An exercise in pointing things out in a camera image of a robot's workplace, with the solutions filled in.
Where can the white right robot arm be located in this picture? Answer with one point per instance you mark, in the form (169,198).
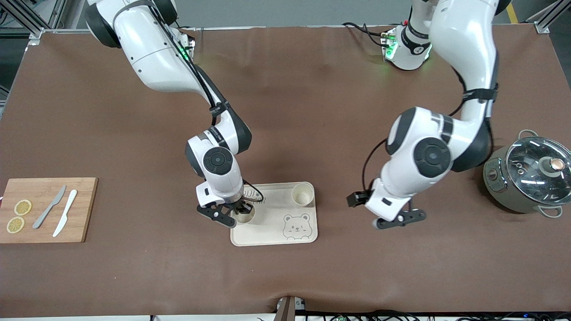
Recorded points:
(151,58)

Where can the aluminium frame profile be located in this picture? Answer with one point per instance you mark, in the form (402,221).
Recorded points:
(22,22)
(546,20)

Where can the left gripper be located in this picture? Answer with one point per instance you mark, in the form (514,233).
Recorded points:
(355,199)

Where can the lemon slice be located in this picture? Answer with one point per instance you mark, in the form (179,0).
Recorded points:
(15,224)
(23,207)

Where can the cream bear print tray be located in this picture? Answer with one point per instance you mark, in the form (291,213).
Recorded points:
(272,225)

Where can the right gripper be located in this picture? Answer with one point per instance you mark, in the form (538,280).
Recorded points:
(241,206)

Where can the front camera mount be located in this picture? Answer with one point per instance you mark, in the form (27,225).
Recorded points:
(287,310)

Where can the bamboo cutting board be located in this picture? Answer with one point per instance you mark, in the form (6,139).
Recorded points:
(84,214)

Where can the grey plastic knife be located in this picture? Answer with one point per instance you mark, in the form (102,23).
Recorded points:
(48,208)

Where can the grey pot with glass lid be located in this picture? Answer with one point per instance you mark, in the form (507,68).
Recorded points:
(497,187)

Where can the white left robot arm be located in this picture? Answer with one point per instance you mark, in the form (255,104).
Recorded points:
(464,40)

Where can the white plastic knife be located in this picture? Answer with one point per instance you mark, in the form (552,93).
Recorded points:
(66,213)

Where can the glass pot lid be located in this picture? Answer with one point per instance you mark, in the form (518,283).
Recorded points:
(531,169)

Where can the white IKEA cup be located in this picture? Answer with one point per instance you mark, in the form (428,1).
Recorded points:
(303,195)
(246,217)

